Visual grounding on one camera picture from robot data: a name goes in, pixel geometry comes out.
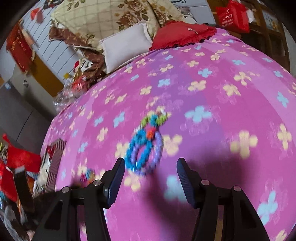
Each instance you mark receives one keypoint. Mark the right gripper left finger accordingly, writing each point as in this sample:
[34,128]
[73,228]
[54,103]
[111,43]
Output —
[111,181]

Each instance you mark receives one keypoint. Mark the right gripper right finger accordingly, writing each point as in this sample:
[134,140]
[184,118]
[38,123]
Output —
[191,183]

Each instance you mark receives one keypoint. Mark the striped jewelry box tray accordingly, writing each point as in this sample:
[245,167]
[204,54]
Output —
[50,162]

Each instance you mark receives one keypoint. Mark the red tote bag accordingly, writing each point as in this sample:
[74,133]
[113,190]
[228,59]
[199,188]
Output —
[16,158]

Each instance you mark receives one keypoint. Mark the pink floral bed sheet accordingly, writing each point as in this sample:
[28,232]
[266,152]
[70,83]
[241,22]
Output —
[231,115]

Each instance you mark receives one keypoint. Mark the clear plastic bag pile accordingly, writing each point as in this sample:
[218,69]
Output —
[72,90]

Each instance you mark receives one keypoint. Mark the white pillow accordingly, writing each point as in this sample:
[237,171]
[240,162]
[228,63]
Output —
[125,45]

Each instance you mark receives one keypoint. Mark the red frilled cushion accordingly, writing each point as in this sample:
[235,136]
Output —
[179,33]

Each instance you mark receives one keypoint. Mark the floral beige quilt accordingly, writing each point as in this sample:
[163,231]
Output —
[82,24]

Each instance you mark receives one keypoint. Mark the wooden shelf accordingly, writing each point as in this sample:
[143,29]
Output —
[266,34]

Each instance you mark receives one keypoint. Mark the red shopping bag by shelf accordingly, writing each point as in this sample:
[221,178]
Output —
[233,17]

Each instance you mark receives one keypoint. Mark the red hanging wall decoration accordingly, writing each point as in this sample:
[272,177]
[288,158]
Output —
[20,49]

